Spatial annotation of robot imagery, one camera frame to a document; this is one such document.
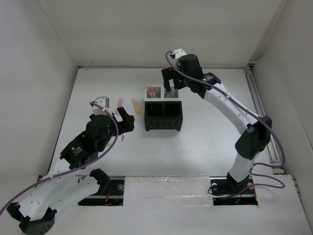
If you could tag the black slotted organizer box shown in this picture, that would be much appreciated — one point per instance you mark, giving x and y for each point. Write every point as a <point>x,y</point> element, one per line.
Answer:
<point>163,115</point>

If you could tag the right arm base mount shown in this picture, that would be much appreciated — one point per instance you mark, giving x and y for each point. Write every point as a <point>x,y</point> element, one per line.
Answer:
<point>226,193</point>

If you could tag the orange highlighter marker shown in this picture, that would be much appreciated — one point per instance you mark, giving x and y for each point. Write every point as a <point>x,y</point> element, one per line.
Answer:
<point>136,105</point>

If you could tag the aluminium rail right side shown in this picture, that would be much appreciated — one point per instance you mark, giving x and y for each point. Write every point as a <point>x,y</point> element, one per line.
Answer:
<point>276,157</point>

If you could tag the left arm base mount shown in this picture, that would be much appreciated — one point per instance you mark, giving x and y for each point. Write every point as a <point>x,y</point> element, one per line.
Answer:
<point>112,196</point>

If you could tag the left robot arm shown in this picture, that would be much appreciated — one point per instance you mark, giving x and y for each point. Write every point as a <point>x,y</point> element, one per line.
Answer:
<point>36,214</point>

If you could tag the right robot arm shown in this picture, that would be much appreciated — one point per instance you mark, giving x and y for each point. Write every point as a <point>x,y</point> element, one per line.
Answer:
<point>254,130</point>

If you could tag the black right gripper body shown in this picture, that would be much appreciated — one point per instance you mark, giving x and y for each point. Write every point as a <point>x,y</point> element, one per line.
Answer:
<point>187,80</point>

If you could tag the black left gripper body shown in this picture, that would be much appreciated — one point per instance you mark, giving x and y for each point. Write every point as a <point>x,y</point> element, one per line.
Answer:
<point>113,131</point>

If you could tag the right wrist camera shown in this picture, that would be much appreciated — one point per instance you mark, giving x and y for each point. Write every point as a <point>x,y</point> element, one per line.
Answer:
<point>176,54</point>

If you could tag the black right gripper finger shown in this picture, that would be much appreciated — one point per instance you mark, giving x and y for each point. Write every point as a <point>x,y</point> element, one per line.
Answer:
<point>177,80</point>
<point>167,75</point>

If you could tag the white slotted organizer box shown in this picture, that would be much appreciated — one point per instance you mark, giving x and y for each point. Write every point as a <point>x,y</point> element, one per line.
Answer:
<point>159,90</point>

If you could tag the red pen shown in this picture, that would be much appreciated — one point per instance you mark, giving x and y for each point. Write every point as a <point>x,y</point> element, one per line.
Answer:
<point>150,94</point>
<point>153,91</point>

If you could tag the purple highlighter marker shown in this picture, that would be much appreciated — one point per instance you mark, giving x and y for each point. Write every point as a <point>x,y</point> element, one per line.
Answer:
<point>120,103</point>

